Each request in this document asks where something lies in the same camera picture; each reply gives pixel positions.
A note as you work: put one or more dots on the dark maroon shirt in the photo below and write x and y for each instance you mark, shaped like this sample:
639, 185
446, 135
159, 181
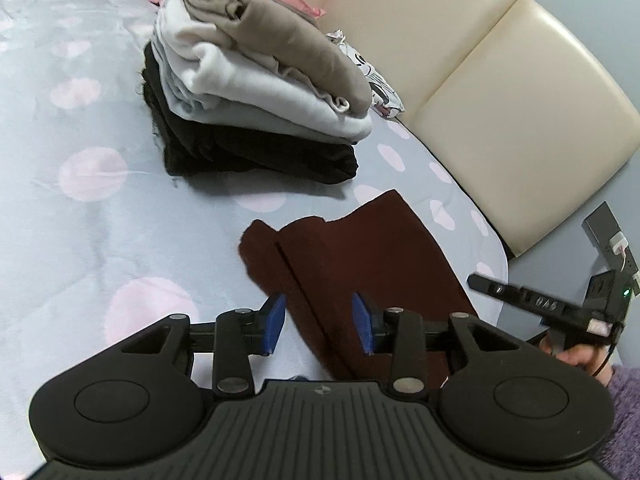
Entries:
382, 250

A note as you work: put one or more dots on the black folded garment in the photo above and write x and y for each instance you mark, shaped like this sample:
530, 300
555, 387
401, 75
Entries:
191, 148

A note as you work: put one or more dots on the beige padded headboard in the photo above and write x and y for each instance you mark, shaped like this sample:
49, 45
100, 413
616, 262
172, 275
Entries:
526, 119

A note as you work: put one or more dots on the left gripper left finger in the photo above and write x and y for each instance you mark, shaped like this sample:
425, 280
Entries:
242, 333

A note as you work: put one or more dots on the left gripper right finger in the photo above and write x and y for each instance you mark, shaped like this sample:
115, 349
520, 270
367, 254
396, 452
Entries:
399, 334

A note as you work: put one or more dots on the tan folded garment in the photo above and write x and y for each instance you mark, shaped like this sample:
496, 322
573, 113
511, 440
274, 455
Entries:
274, 29

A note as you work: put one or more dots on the patterned white cloth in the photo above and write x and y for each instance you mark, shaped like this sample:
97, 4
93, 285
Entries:
385, 100

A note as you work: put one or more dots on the purple fleece sleeve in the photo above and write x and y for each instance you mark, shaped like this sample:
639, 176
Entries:
620, 453

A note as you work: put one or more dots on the person right hand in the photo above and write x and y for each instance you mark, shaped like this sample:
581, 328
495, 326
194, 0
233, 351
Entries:
595, 361

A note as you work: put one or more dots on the polka dot bed sheet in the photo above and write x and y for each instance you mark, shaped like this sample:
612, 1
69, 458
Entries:
97, 241

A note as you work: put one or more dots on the white folded garment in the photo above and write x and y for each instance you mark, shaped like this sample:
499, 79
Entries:
205, 81

